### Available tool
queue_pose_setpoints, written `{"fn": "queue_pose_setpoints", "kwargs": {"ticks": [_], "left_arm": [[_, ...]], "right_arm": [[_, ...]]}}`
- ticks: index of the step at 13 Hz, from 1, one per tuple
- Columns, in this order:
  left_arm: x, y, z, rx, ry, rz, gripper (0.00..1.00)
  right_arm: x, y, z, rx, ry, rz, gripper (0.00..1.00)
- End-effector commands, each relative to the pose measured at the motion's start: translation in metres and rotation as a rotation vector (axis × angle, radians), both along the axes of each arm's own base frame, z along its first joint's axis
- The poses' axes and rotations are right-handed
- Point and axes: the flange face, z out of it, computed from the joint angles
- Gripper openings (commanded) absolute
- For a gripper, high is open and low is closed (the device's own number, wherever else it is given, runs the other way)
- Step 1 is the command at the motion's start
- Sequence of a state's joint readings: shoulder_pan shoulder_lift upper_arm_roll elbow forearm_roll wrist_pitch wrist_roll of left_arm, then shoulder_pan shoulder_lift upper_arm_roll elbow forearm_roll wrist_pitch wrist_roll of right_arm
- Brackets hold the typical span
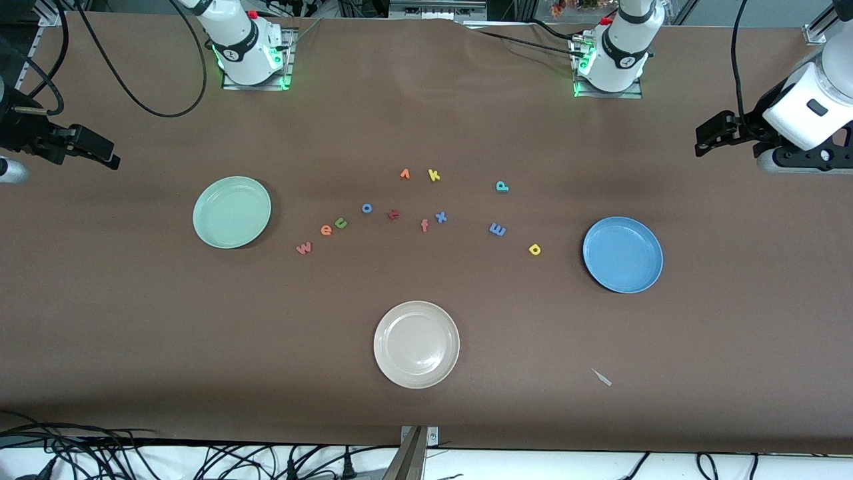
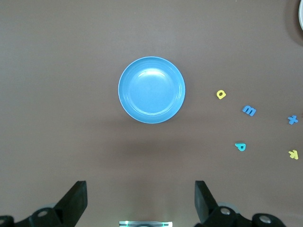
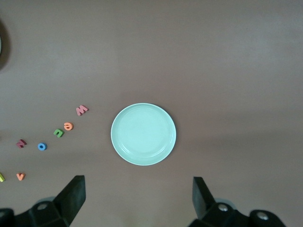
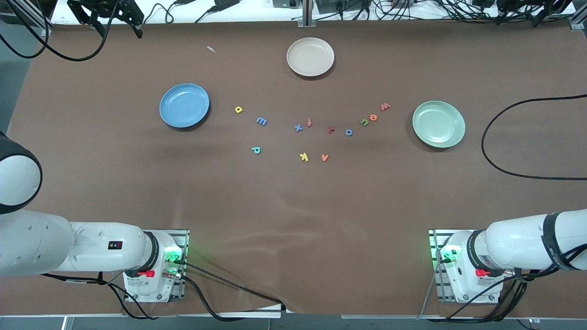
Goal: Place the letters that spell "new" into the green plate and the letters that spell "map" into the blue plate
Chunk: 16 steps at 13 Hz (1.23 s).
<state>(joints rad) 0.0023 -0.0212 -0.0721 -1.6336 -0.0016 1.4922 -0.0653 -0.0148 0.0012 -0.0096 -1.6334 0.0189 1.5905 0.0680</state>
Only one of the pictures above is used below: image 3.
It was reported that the beige plate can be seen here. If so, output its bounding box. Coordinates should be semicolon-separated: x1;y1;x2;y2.
0;21;12;71

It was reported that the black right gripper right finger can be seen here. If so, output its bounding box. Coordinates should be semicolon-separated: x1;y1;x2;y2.
190;176;286;227

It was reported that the light green plate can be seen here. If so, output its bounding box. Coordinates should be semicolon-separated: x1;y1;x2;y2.
110;102;177;166

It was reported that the brown table cover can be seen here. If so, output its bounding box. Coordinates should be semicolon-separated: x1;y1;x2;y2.
0;0;303;227

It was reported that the pink foam letter w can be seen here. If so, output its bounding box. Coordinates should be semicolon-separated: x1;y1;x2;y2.
75;105;89;116

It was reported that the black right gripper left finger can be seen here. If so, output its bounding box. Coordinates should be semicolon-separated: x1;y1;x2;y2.
0;175;86;227

